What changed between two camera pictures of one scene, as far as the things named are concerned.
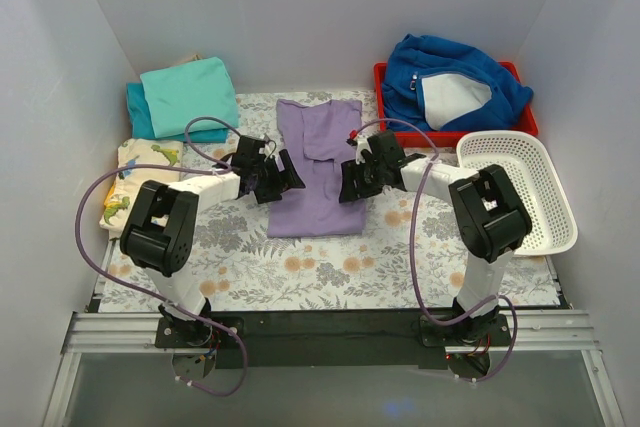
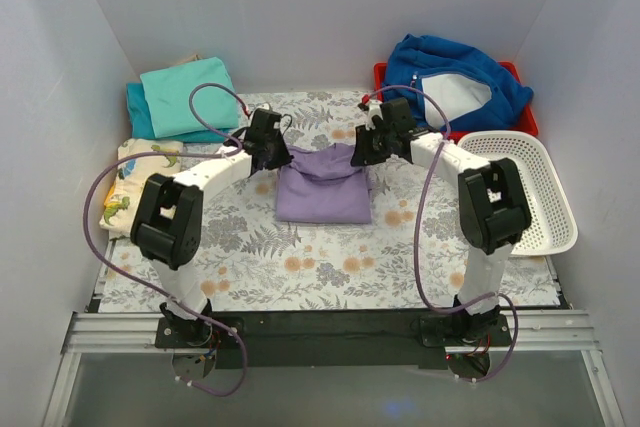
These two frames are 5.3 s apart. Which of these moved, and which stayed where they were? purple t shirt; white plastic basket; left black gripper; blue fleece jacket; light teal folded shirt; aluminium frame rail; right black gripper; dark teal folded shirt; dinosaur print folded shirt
Moved: right black gripper; left black gripper; purple t shirt
Stayed: dark teal folded shirt; white plastic basket; blue fleece jacket; aluminium frame rail; dinosaur print folded shirt; light teal folded shirt
